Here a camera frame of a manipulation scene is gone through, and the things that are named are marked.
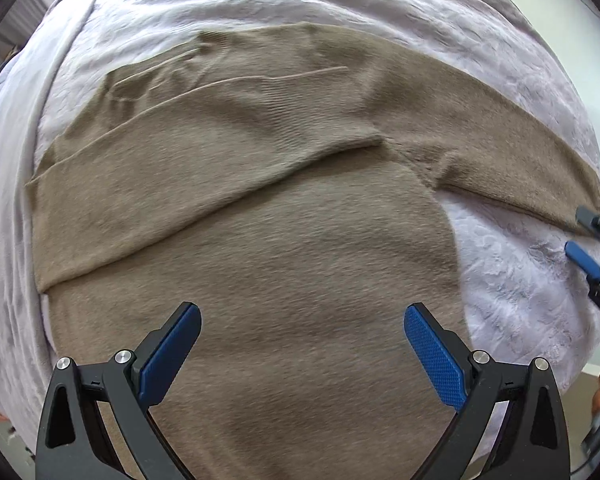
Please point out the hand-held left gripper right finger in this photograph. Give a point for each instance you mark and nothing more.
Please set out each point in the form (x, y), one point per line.
(432, 355)

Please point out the taupe knitted sweater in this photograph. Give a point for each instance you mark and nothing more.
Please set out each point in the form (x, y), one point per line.
(280, 185)

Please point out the grey duvet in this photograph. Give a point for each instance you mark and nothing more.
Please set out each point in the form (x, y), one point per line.
(35, 85)

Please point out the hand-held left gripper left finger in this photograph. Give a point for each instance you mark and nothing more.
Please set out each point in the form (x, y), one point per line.
(172, 355)

